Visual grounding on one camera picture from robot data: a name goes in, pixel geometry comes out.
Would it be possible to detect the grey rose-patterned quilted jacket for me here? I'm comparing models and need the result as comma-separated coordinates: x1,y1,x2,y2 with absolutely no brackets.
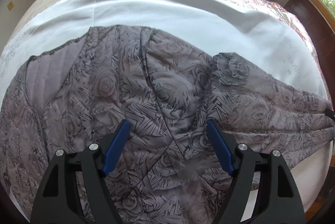
1,26,334,223

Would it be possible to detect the dark wooden headboard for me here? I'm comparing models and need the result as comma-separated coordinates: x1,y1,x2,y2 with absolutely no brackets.
285,0,335,99

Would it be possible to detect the floral pink bedspread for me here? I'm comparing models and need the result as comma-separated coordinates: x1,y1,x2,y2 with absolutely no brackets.
201,0,321,68

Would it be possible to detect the white bed sheet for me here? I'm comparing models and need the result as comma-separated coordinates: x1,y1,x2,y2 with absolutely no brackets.
0,0,328,219

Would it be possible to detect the yellow wall switch plate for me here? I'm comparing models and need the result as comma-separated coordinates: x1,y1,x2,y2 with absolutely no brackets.
7,1,14,10

